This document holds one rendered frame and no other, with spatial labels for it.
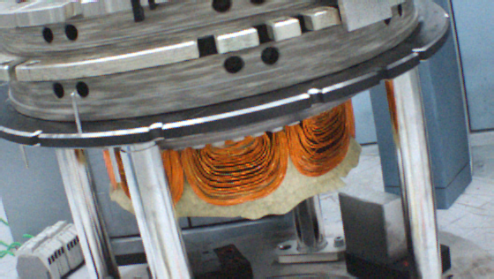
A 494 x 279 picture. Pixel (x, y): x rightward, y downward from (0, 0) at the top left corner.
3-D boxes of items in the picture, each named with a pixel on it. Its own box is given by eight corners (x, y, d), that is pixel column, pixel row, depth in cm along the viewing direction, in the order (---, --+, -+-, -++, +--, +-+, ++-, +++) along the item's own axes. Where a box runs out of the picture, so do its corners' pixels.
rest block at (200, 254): (221, 269, 89) (216, 245, 88) (160, 286, 88) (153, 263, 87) (208, 252, 93) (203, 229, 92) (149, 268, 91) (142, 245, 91)
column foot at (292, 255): (346, 260, 89) (345, 251, 89) (272, 264, 91) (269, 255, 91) (355, 245, 92) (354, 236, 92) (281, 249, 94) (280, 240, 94)
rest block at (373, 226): (389, 266, 82) (382, 205, 80) (345, 251, 86) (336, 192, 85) (428, 243, 84) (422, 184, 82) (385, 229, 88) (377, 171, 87)
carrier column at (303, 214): (296, 262, 91) (250, 18, 84) (301, 250, 93) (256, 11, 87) (325, 259, 90) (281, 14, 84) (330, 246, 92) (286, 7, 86)
